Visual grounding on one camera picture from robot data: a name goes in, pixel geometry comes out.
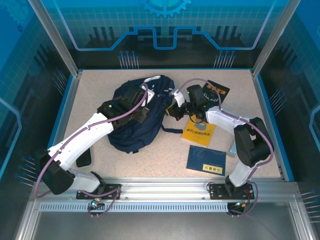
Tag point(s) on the black book orange title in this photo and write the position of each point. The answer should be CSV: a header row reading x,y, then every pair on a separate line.
x,y
220,91

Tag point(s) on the navy blue backpack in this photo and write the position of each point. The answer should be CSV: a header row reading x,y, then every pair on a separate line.
x,y
140,135

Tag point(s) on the blue book yellow label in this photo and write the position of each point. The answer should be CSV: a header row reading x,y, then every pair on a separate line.
x,y
205,160

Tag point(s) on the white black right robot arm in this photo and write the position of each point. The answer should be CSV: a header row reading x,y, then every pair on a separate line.
x,y
250,147

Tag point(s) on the black pencil case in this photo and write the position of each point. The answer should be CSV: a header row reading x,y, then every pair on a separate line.
x,y
83,160

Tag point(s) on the aluminium front rail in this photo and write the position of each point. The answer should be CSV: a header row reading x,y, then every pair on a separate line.
x,y
162,190

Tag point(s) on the aluminium frame post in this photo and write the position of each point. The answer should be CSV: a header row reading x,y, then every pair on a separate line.
x,y
60,42
271,42

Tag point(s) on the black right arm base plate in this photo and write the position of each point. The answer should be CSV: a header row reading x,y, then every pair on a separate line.
x,y
215,192

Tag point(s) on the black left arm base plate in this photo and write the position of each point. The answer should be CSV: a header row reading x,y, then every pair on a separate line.
x,y
82,196

